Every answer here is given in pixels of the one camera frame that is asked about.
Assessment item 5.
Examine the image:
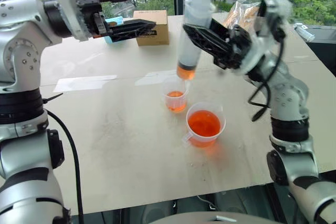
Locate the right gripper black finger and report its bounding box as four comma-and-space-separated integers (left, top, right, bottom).
209, 18, 230, 39
182, 24, 232, 61

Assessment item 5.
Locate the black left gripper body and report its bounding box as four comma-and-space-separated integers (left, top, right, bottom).
77, 0, 112, 39

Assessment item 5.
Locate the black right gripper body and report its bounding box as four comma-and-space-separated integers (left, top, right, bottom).
213, 24, 253, 70

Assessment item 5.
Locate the large clear plastic syringe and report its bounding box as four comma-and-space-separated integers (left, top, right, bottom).
176, 0, 219, 82

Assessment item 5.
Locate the small clear measuring cup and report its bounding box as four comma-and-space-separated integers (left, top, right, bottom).
162, 76, 190, 114

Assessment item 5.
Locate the large clear measuring cup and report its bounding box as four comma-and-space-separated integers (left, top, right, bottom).
181, 101, 227, 149

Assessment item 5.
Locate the light blue box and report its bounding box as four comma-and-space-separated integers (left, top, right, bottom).
104, 16, 124, 44

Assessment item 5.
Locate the brown cardboard box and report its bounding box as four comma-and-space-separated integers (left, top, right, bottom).
132, 9, 170, 47

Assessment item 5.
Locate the clear plastic bag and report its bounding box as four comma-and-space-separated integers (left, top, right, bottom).
225, 0, 266, 31

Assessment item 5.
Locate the clear plastic packet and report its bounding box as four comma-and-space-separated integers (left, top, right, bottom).
293, 23, 316, 42

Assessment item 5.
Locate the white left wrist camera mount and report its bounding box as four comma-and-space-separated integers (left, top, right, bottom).
50, 0, 92, 42

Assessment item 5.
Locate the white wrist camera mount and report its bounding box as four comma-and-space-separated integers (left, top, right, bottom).
50, 0, 92, 42
237, 0, 293, 77

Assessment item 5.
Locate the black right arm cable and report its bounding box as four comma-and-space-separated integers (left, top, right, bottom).
247, 34, 286, 123

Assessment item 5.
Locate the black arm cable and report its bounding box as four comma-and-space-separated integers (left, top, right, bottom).
46, 109, 85, 224
247, 34, 286, 123

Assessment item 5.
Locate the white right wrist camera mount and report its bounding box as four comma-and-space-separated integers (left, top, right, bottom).
237, 0, 293, 77

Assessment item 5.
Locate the black cable tie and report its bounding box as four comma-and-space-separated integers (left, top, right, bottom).
43, 92, 64, 104

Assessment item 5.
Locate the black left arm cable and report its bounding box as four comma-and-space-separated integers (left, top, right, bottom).
46, 109, 85, 224

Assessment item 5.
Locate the thin white cable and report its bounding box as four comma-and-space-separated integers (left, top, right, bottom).
196, 195, 219, 211

